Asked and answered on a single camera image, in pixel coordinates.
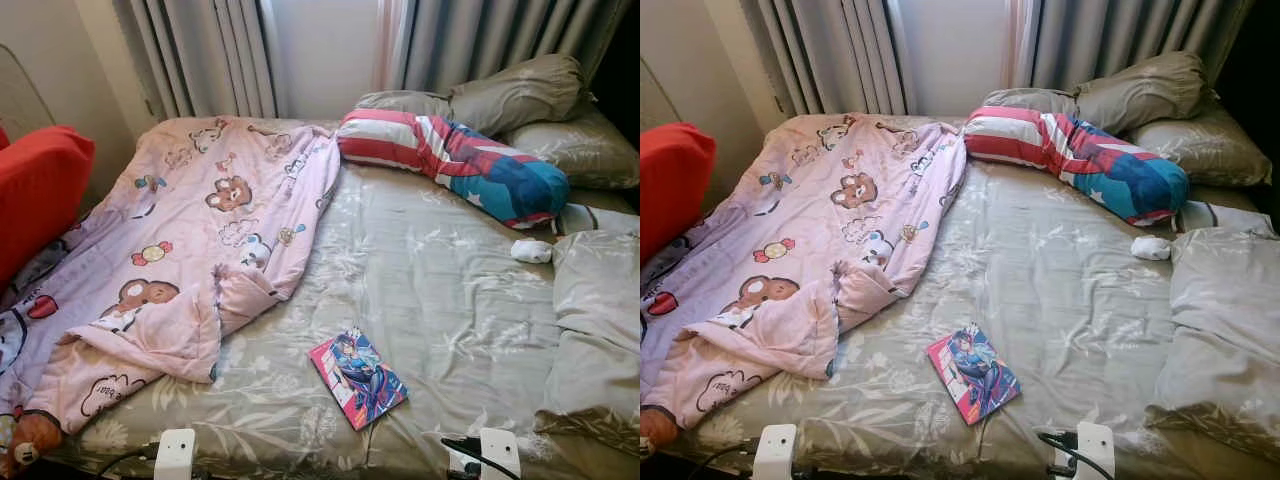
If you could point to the beige floral pillow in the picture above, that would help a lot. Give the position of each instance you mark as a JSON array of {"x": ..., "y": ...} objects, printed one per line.
[
  {"x": 585, "y": 150},
  {"x": 1205, "y": 150}
]

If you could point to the beige floral bed sheet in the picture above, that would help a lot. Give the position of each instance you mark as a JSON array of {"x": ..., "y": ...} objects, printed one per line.
[
  {"x": 430, "y": 290},
  {"x": 1060, "y": 290}
]

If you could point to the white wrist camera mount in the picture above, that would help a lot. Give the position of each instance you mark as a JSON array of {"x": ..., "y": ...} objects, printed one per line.
[
  {"x": 500, "y": 452},
  {"x": 1095, "y": 448},
  {"x": 175, "y": 452},
  {"x": 775, "y": 450}
]

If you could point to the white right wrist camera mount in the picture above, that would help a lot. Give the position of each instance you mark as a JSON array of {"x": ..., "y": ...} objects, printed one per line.
[
  {"x": 500, "y": 452},
  {"x": 1095, "y": 448}
]

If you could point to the white crumpled sock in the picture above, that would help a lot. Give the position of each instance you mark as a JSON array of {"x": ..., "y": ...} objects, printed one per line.
[
  {"x": 1150, "y": 247},
  {"x": 532, "y": 250}
]

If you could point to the white striped cloth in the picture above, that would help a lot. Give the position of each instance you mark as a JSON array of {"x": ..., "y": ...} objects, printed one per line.
[
  {"x": 1225, "y": 215},
  {"x": 600, "y": 218}
]

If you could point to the grey pleated curtain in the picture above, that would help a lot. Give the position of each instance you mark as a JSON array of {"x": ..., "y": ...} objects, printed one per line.
[
  {"x": 1110, "y": 35},
  {"x": 480, "y": 35},
  {"x": 830, "y": 50},
  {"x": 200, "y": 50}
]

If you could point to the folded beige floral blanket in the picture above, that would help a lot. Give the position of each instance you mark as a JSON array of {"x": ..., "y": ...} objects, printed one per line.
[
  {"x": 600, "y": 320},
  {"x": 1225, "y": 320}
]

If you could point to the pink bear print quilt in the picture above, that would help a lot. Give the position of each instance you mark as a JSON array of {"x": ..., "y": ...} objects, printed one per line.
[
  {"x": 220, "y": 230},
  {"x": 850, "y": 230}
]

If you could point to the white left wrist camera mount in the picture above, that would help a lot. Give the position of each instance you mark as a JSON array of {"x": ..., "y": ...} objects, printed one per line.
[
  {"x": 775, "y": 450},
  {"x": 175, "y": 452}
]

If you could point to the red striped blue bolster pillow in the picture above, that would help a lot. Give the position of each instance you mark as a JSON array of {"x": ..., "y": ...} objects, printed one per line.
[
  {"x": 450, "y": 150},
  {"x": 1075, "y": 150}
]

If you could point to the brown teddy bear toy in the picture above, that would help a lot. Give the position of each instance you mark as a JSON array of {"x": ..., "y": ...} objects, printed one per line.
[
  {"x": 35, "y": 435},
  {"x": 655, "y": 430}
]

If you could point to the superhero comic book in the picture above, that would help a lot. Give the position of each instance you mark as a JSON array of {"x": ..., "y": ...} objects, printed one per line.
[
  {"x": 975, "y": 375},
  {"x": 357, "y": 378}
]

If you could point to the plump beige pillow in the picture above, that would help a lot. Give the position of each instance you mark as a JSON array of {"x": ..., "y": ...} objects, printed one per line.
[
  {"x": 520, "y": 95},
  {"x": 1140, "y": 92}
]

